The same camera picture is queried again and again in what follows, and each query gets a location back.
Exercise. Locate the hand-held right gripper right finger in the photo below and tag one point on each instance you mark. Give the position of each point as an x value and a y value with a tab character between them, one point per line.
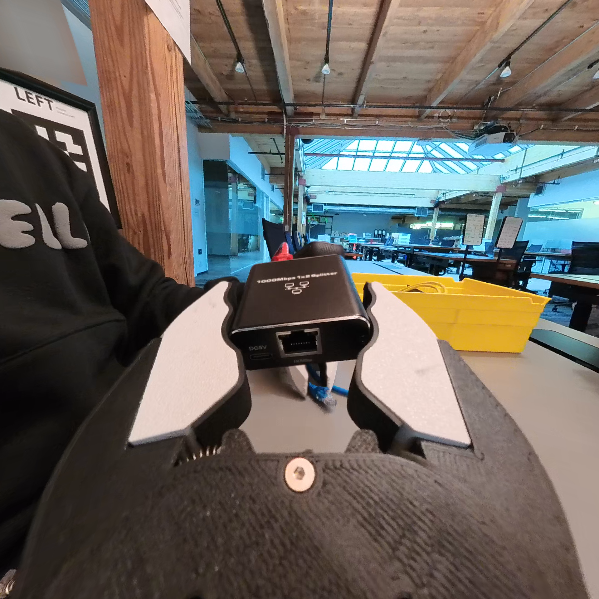
412	369

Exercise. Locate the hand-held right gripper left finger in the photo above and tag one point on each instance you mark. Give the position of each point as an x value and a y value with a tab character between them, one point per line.
192	365

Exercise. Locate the black network splitter box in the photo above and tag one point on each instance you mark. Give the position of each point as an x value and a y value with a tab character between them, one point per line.
299	299

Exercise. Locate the yellow plastic bin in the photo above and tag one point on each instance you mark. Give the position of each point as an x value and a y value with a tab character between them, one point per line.
468	323

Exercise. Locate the person's left forearm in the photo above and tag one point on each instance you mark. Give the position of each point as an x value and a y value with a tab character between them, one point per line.
159	290

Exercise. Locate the grey desk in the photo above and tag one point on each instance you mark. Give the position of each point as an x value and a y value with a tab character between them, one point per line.
514	397

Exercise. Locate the person's black hoodie torso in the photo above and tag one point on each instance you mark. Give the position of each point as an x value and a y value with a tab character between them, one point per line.
47	327

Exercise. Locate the standing whiteboard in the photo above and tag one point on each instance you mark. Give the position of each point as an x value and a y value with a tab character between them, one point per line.
473	229
509	232

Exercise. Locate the black ceiling pipe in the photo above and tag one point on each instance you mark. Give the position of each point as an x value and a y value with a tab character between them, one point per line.
374	105

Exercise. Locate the row of wooden office desks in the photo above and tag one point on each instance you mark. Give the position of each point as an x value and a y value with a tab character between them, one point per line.
566	280

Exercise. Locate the ceiling projector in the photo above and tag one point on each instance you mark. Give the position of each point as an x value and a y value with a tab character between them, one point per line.
491	140

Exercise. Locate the wooden pillar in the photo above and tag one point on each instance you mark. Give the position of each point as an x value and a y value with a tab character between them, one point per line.
140	140

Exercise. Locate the white paper notice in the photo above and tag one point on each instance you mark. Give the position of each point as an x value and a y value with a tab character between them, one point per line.
173	18

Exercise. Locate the framed black white poster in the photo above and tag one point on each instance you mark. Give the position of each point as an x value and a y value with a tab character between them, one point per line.
56	117

